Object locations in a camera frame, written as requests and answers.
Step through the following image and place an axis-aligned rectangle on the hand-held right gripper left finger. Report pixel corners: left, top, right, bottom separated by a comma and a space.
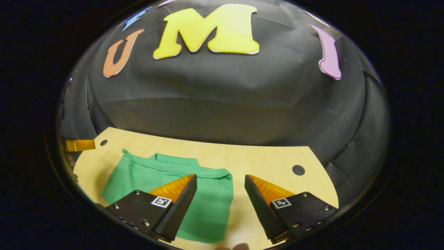
104, 174, 198, 243

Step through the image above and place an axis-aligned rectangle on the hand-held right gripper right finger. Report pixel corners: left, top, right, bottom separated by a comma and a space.
245, 174, 340, 244

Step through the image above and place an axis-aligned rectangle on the green T-shirt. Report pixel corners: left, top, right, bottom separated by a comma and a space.
101, 149, 234, 243

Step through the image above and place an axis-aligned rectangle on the black backdrop cloth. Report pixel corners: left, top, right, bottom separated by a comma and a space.
57, 0, 391, 209

